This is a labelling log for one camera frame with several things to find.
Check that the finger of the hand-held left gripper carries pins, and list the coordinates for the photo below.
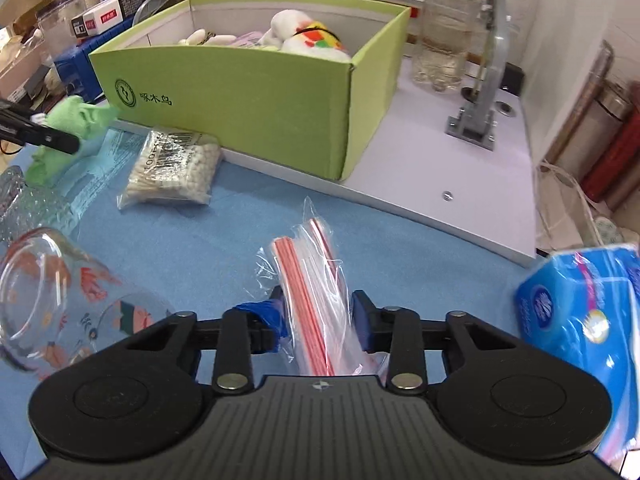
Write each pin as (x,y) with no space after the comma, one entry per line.
(45,137)

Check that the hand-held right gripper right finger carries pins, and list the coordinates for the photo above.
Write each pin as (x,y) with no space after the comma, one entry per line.
(367,322)

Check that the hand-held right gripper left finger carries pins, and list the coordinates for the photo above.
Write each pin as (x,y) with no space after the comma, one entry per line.
(267,317)

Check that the green cloth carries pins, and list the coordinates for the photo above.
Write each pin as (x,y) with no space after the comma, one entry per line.
(75,120)

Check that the pack of red-striped zip bags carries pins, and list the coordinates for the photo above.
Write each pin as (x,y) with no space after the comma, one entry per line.
(310,285)

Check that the green cardboard box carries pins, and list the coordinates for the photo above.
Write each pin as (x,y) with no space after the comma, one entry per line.
(225,95)

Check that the white plush toy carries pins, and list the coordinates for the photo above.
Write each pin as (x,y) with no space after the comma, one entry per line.
(300,45)

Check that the textured glass mug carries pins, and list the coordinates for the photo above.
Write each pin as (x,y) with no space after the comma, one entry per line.
(30,205)

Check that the blue storage box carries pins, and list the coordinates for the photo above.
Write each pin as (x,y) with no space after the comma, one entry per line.
(75,72)

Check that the blue printed blanket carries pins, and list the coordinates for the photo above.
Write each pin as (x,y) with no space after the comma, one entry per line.
(200,240)

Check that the clear plastic container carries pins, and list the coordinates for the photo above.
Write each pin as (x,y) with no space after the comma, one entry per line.
(62,25)

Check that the bag of cotton swabs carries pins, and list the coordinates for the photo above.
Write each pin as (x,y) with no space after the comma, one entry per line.
(170,170)

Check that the white black small box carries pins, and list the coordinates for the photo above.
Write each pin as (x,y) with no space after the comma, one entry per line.
(110,12)

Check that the printed glass cup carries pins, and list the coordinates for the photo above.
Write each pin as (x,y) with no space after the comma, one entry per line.
(50,280)

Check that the blue flowered tissue pack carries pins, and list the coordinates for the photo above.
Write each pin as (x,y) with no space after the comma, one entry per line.
(575,310)

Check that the grey metal clamp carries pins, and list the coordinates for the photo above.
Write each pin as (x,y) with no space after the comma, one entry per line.
(480,120)

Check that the ribbed silver thermos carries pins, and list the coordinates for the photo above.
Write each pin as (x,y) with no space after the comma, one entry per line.
(575,110)

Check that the red thermos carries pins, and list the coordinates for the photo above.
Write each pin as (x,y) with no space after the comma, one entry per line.
(620,165)

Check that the steel thermos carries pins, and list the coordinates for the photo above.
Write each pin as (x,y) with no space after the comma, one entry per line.
(607,130)

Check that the clear red label soda bottle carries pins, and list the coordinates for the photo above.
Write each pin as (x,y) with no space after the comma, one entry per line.
(447,20)

